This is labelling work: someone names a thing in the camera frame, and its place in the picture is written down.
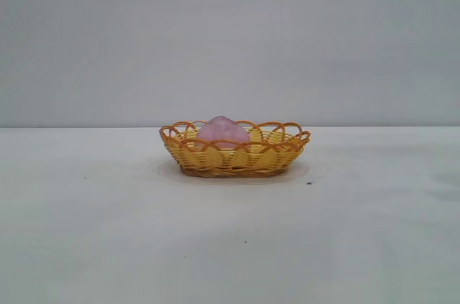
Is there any pink peach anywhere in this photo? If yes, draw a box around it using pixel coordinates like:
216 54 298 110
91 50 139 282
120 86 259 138
193 114 251 151

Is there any yellow woven wicker basket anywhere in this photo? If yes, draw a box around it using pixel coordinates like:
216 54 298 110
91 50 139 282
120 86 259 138
157 119 312 180

